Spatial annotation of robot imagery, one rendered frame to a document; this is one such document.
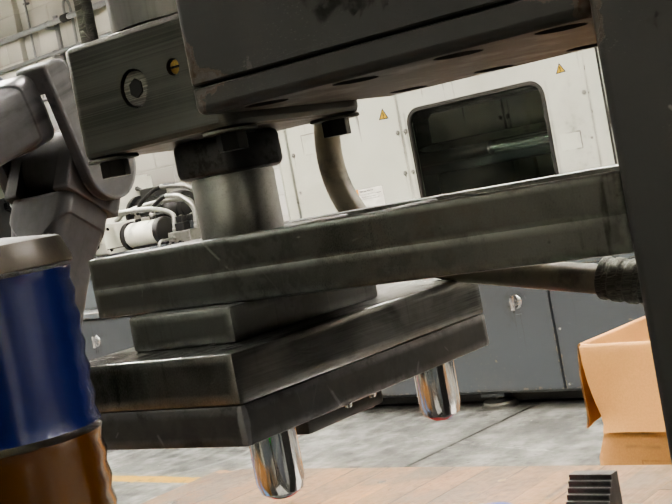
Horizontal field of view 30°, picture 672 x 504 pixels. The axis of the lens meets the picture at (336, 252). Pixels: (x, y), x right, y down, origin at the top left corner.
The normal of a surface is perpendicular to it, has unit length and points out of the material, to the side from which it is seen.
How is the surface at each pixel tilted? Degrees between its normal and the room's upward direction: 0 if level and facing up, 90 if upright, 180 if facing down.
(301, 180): 90
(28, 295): 76
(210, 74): 90
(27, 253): 72
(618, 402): 88
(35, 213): 61
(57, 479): 104
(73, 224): 99
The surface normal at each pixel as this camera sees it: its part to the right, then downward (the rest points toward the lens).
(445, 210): -0.60, 0.15
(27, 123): 0.77, 0.02
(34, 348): 0.58, -0.32
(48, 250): 0.79, -0.45
